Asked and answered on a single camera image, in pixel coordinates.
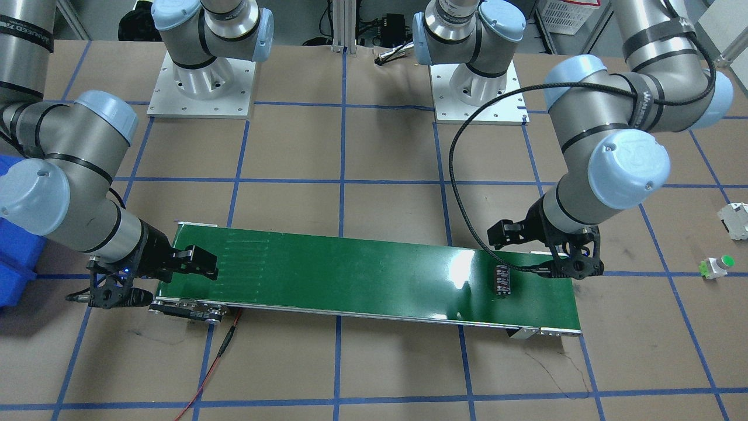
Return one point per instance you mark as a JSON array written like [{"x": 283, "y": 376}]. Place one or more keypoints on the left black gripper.
[{"x": 536, "y": 224}]

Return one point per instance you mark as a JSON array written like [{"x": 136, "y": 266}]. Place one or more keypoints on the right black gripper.
[{"x": 156, "y": 252}]

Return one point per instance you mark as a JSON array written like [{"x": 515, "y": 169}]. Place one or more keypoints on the black cylindrical capacitor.
[{"x": 502, "y": 281}]

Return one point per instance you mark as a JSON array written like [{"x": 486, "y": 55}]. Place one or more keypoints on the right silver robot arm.
[{"x": 72, "y": 152}]

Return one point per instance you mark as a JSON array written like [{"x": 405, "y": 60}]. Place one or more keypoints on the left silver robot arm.
[{"x": 603, "y": 122}]

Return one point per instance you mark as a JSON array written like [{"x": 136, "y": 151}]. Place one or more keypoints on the green conveyor belt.
[{"x": 365, "y": 278}]

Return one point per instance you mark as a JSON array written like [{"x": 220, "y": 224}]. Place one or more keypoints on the blue plastic bin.
[{"x": 20, "y": 252}]

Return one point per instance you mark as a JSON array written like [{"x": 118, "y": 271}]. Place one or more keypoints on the white red circuit breaker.
[{"x": 734, "y": 218}]

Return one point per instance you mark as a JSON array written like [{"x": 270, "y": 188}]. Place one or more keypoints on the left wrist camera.
[{"x": 578, "y": 262}]

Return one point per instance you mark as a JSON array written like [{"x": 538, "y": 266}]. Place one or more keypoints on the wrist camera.
[
  {"x": 108, "y": 289},
  {"x": 578, "y": 262}
]

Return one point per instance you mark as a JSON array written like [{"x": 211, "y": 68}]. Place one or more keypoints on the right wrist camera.
[{"x": 108, "y": 289}]

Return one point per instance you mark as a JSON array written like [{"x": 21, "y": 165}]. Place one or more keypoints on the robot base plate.
[
  {"x": 457, "y": 93},
  {"x": 223, "y": 89}
]

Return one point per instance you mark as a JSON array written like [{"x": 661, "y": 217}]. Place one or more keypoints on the green push button switch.
[{"x": 713, "y": 268}]

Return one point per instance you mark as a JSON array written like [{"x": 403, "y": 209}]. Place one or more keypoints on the aluminium frame post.
[{"x": 344, "y": 28}]

